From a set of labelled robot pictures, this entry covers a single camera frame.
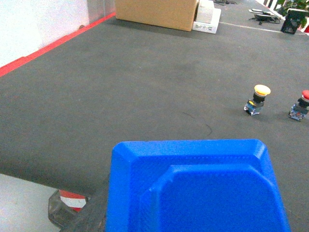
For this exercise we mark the large cardboard box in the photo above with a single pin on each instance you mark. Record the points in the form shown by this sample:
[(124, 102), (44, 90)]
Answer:
[(172, 14)]

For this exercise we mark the white flat box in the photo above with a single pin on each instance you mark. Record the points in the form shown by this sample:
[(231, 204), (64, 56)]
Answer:
[(209, 27)]

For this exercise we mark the red white striped bumper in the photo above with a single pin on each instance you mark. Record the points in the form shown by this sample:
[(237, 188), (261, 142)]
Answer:
[(73, 200)]

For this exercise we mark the white styrofoam box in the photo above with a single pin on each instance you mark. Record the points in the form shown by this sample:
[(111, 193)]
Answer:
[(205, 11)]

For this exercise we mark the black folded stand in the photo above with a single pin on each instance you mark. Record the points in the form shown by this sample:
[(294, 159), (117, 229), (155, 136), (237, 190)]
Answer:
[(264, 16)]

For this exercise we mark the black upright device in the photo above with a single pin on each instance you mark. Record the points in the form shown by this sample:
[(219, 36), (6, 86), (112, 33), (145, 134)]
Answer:
[(292, 22)]

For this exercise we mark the green potted plant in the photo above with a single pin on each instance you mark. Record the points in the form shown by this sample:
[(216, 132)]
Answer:
[(295, 4)]

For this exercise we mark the yellow push button switch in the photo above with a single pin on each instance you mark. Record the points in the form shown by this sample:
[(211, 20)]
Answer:
[(253, 106)]

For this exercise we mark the red push button switch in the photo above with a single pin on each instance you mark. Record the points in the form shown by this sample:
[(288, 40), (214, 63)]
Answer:
[(300, 109)]

